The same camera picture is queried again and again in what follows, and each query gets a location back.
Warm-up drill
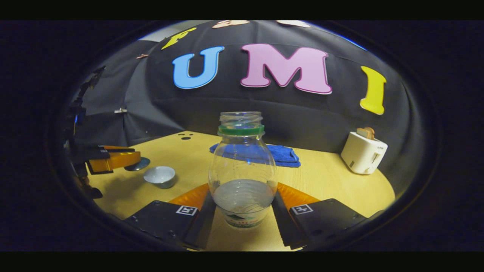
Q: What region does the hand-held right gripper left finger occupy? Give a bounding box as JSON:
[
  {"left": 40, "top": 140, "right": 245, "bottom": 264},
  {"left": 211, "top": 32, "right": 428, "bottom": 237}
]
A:
[{"left": 124, "top": 183, "right": 217, "bottom": 250}]

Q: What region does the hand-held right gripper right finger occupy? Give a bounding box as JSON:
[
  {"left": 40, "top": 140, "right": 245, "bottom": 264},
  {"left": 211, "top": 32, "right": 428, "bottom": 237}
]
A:
[{"left": 270, "top": 182, "right": 367, "bottom": 250}]

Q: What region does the white teacup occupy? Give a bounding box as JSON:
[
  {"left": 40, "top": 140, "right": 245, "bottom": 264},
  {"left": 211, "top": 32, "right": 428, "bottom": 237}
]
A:
[{"left": 143, "top": 166, "right": 176, "bottom": 189}]

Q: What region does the clear plastic water bottle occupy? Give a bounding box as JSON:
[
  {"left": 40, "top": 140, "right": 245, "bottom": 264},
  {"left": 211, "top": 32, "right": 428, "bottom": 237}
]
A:
[{"left": 208, "top": 111, "right": 278, "bottom": 229}]

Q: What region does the blue folded towel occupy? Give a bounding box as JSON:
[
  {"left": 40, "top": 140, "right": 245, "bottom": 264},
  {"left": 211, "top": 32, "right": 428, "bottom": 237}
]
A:
[{"left": 209, "top": 143, "right": 301, "bottom": 168}]

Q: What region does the white toaster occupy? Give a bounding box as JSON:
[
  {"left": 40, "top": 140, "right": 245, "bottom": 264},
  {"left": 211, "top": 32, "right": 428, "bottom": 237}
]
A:
[{"left": 341, "top": 131, "right": 388, "bottom": 175}]

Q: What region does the black backdrop cloth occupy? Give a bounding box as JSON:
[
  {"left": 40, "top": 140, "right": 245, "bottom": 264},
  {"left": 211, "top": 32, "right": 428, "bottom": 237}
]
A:
[{"left": 72, "top": 21, "right": 420, "bottom": 197}]

